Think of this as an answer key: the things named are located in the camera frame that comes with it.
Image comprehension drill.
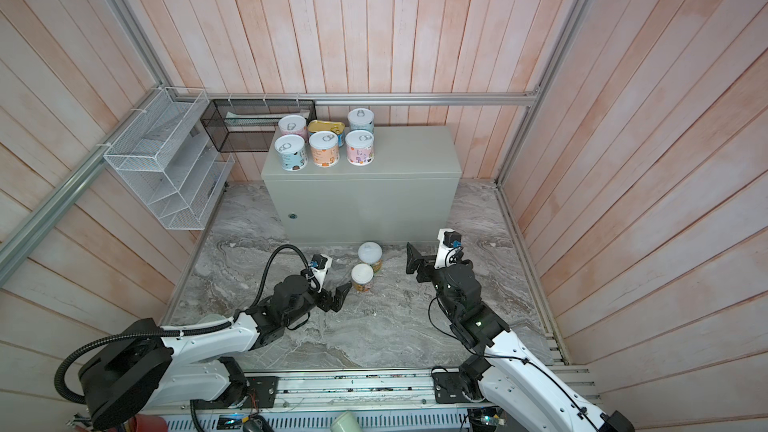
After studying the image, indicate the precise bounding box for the white cup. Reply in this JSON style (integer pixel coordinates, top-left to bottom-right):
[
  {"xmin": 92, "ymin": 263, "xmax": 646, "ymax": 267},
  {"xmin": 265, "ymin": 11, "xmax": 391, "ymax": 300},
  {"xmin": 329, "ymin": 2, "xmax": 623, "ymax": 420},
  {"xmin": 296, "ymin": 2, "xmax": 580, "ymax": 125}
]
[{"xmin": 330, "ymin": 411, "xmax": 363, "ymax": 432}]

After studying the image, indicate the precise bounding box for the grey metal cabinet counter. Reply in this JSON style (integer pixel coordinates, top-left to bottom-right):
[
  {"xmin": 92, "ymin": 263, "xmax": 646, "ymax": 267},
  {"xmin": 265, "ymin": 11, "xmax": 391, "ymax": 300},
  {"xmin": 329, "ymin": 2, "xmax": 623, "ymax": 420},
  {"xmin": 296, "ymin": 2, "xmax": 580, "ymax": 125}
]
[{"xmin": 261, "ymin": 126, "xmax": 462, "ymax": 245}]

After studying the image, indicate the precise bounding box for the blue label can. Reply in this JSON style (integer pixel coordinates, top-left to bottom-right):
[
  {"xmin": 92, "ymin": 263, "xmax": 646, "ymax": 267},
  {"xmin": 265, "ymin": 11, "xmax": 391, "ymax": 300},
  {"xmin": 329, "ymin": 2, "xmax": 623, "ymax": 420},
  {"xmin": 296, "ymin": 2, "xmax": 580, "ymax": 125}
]
[{"xmin": 347, "ymin": 108, "xmax": 375, "ymax": 133}]

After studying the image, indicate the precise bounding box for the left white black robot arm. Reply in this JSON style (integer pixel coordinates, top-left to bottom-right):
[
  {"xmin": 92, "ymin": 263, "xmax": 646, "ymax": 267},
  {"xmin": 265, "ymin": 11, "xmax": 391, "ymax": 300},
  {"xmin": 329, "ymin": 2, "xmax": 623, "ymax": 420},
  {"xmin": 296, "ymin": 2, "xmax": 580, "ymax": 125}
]
[{"xmin": 76, "ymin": 275, "xmax": 352, "ymax": 430}]

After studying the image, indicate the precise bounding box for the gold rectangular tin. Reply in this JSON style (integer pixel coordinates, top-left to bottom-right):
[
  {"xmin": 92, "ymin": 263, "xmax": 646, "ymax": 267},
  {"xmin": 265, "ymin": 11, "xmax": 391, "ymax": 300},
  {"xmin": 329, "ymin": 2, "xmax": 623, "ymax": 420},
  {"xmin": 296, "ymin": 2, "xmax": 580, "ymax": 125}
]
[{"xmin": 307, "ymin": 120, "xmax": 346, "ymax": 147}]

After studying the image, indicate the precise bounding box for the red label can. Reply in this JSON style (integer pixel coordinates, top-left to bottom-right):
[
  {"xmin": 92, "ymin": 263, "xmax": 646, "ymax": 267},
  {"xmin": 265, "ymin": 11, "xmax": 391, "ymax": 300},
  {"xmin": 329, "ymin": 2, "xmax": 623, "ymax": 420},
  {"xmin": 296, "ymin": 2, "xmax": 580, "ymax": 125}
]
[{"xmin": 345, "ymin": 130, "xmax": 374, "ymax": 166}]

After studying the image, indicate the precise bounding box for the pink label can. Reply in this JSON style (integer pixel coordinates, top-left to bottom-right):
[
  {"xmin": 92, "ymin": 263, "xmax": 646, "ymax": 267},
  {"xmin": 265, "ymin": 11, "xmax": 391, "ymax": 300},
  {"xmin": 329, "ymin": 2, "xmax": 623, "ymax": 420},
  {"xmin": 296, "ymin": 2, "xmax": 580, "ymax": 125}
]
[{"xmin": 278, "ymin": 114, "xmax": 309, "ymax": 141}]

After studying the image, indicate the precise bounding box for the aluminium back rail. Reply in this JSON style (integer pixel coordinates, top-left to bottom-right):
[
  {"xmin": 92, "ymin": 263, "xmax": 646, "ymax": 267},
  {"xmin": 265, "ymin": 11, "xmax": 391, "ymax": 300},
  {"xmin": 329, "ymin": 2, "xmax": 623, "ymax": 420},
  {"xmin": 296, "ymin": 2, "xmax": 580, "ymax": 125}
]
[{"xmin": 203, "ymin": 91, "xmax": 538, "ymax": 107}]

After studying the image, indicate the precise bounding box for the aluminium left rail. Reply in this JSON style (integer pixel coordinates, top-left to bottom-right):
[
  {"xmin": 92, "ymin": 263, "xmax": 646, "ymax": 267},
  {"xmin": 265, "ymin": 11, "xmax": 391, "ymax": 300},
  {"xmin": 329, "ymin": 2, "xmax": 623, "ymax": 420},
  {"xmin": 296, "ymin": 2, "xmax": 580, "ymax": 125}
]
[{"xmin": 1, "ymin": 86, "xmax": 164, "ymax": 286}]

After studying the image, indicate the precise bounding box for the teal label can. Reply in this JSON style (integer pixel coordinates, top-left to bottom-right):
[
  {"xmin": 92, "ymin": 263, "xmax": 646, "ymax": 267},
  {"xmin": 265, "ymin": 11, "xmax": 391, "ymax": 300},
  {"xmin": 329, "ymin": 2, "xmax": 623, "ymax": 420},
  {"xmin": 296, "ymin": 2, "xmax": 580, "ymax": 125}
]
[{"xmin": 274, "ymin": 134, "xmax": 308, "ymax": 171}]

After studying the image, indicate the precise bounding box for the orange label pull-tab can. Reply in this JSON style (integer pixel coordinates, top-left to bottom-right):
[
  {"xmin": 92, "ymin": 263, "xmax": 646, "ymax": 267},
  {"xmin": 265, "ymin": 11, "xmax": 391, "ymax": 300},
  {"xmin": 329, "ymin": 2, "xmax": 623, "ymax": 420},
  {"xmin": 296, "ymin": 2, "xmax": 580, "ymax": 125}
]
[{"xmin": 309, "ymin": 131, "xmax": 340, "ymax": 168}]

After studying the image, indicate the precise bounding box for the white wire mesh shelf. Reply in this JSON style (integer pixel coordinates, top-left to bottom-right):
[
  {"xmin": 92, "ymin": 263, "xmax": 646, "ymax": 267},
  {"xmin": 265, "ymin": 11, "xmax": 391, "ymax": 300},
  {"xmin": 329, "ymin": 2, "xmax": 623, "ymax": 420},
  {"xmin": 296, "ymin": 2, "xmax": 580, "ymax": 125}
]
[{"xmin": 104, "ymin": 87, "xmax": 235, "ymax": 231}]

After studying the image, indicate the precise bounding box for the aluminium front rail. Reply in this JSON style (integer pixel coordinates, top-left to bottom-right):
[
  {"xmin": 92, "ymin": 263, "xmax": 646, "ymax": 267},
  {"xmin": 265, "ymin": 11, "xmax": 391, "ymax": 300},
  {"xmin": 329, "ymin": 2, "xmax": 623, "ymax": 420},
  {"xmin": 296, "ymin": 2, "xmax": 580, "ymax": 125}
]
[{"xmin": 193, "ymin": 367, "xmax": 599, "ymax": 414}]

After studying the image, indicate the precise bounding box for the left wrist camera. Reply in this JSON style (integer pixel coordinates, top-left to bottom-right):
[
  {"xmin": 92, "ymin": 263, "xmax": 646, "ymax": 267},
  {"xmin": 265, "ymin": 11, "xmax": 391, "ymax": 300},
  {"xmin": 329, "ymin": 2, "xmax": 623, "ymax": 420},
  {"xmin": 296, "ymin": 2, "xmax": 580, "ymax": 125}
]
[{"xmin": 306, "ymin": 254, "xmax": 333, "ymax": 292}]

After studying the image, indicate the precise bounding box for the red cup with tools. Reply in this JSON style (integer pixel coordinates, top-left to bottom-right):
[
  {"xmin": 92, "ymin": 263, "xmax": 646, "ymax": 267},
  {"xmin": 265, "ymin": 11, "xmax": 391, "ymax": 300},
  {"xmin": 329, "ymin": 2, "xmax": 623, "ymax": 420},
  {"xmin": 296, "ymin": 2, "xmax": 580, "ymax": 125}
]
[{"xmin": 71, "ymin": 413, "xmax": 169, "ymax": 432}]

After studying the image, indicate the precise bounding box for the aluminium rail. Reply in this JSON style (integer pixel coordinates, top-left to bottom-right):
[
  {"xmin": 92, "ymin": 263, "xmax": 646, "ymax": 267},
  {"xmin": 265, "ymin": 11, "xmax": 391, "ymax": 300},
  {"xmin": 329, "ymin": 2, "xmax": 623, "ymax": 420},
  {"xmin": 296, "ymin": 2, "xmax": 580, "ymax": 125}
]
[
  {"xmin": 203, "ymin": 91, "xmax": 538, "ymax": 107},
  {"xmin": 193, "ymin": 367, "xmax": 599, "ymax": 414},
  {"xmin": 1, "ymin": 86, "xmax": 164, "ymax": 286}
]

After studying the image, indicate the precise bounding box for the small orange can white lid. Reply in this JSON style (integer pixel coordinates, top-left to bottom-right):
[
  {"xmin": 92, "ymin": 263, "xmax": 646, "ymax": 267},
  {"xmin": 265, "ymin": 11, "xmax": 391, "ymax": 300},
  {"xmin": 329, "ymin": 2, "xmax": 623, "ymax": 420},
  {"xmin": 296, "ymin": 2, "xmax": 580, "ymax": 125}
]
[{"xmin": 351, "ymin": 263, "xmax": 374, "ymax": 292}]

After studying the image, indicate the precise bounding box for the black mesh wall basket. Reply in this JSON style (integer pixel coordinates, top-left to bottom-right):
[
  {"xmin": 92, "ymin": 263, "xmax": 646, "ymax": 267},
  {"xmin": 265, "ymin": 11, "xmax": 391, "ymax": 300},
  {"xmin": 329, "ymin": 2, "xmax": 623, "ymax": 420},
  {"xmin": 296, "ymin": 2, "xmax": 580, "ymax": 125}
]
[{"xmin": 200, "ymin": 99, "xmax": 317, "ymax": 153}]

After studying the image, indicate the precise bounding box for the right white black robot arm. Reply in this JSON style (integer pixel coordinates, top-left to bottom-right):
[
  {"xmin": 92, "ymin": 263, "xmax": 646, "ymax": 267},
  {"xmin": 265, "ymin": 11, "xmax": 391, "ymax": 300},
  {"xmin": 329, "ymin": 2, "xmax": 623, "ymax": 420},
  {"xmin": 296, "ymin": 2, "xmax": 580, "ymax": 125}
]
[{"xmin": 406, "ymin": 244, "xmax": 635, "ymax": 431}]

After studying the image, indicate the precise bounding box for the aluminium right post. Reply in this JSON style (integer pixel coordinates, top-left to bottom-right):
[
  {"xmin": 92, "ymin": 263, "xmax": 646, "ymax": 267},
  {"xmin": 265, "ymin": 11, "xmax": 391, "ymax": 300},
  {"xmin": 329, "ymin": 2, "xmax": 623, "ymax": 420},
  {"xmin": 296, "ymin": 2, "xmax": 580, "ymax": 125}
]
[{"xmin": 491, "ymin": 0, "xmax": 592, "ymax": 185}]

